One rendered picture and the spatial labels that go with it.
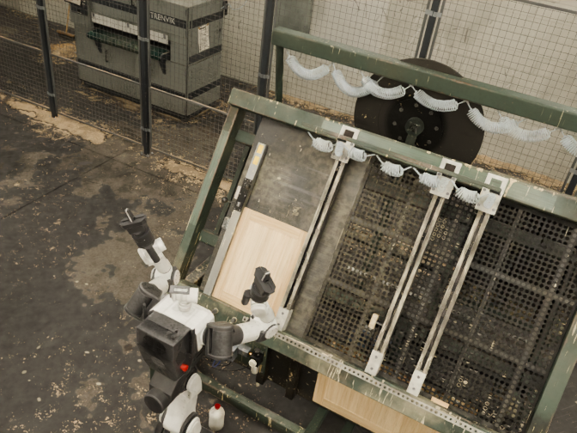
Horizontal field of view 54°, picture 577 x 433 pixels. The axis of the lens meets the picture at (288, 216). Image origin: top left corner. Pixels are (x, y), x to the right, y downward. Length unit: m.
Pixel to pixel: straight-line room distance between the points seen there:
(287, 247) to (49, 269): 2.47
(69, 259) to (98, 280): 0.39
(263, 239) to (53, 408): 1.78
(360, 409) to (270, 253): 1.11
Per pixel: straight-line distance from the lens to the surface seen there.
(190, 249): 3.51
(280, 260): 3.26
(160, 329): 2.53
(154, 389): 2.80
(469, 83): 3.33
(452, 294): 3.05
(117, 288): 4.85
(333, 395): 3.69
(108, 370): 4.26
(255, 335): 2.66
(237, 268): 3.36
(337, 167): 3.14
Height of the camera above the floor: 3.22
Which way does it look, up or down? 34 degrees down
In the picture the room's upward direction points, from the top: 8 degrees clockwise
